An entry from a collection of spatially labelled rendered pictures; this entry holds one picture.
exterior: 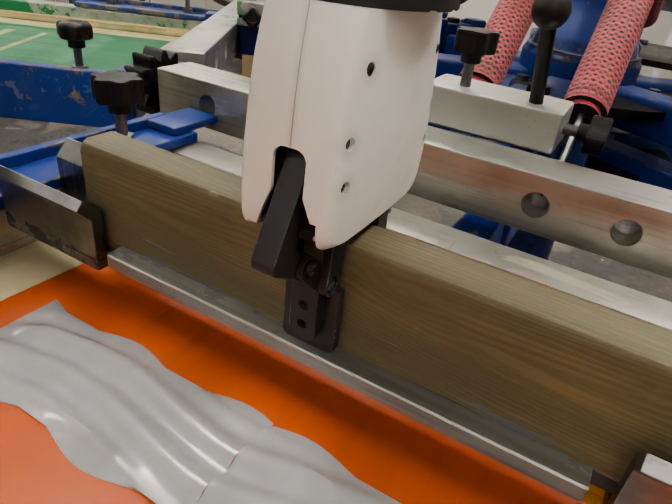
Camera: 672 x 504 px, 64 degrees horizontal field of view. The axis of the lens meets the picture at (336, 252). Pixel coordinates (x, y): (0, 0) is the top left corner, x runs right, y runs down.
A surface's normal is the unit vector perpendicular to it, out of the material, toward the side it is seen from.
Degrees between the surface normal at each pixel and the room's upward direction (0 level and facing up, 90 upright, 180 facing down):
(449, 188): 90
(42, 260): 0
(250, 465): 34
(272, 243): 61
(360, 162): 91
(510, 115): 90
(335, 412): 0
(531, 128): 90
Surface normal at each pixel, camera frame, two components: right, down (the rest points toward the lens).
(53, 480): 0.11, -0.85
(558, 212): -0.50, 0.40
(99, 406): -0.21, -0.54
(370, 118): 0.79, 0.38
